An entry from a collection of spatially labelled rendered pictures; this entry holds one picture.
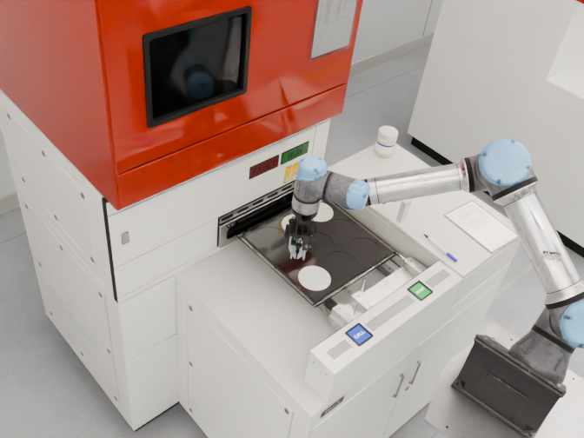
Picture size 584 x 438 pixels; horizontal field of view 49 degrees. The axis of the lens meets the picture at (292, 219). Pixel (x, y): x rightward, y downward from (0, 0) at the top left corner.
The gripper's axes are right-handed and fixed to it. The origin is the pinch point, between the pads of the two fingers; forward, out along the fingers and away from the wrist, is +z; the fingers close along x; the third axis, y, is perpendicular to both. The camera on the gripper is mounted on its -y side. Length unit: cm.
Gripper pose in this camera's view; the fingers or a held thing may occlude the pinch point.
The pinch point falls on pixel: (296, 253)
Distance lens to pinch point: 190.3
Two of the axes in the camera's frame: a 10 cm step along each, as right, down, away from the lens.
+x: 9.9, 1.2, 0.4
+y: -0.5, 6.7, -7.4
